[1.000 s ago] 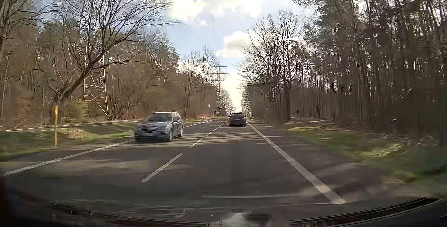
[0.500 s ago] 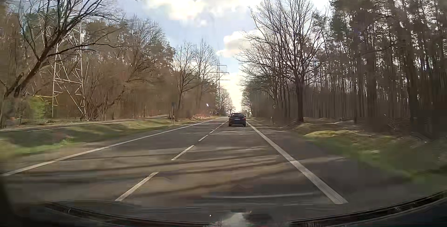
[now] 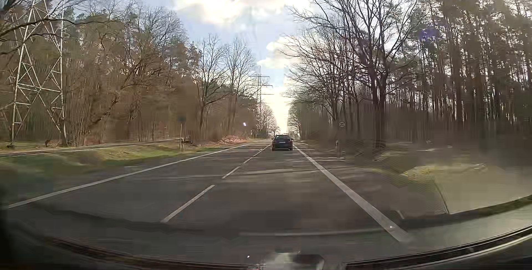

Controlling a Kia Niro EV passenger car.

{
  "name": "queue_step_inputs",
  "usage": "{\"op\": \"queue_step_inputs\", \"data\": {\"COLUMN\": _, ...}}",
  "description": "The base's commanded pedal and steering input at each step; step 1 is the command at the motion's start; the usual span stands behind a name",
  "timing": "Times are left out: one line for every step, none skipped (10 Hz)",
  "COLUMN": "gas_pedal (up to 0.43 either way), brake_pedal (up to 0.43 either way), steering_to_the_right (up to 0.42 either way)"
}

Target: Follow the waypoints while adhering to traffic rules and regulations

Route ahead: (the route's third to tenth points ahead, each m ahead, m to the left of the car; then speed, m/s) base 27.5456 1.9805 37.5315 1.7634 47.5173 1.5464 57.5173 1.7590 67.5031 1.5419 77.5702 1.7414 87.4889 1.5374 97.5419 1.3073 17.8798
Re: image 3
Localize wood of bare trees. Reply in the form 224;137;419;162
0;0;279;148

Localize grey asphalt road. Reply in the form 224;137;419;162
0;139;449;241

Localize car's own bonnet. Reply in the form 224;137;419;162
8;195;532;270

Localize road markings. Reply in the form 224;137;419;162
8;140;412;243

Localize dark car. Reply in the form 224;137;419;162
271;134;293;152

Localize cycle path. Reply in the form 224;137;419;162
0;138;183;157

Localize grass verge with bare earth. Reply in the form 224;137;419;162
301;139;532;214

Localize wood of tall pine trees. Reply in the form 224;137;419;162
285;0;532;154

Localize distant lattice pylon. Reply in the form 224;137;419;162
249;66;274;137

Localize round road sign on post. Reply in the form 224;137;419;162
337;121;346;157

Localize steel lattice pylon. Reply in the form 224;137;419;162
0;0;71;148

